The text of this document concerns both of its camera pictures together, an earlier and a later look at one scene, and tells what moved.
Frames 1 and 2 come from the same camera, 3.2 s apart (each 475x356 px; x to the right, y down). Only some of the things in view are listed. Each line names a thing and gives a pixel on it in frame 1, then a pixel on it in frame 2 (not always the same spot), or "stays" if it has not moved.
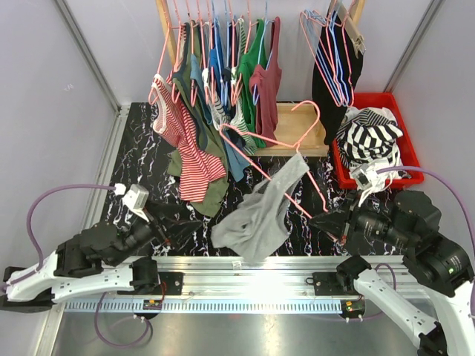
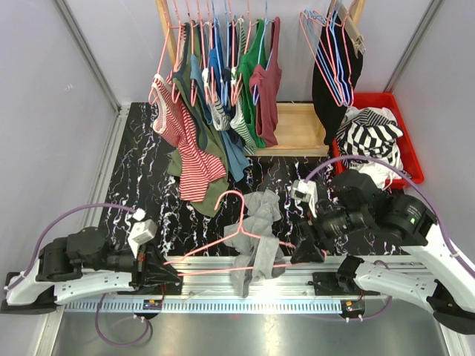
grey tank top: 260,219 -> 254,248
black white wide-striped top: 368,142 stays
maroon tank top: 265,86 stays
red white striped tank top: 197,165 stays
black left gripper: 178,232 -> 147,265
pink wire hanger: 224,127 -> 251,268
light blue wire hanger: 320,34 stays
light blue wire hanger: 339,67 stays
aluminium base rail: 271,278 stays
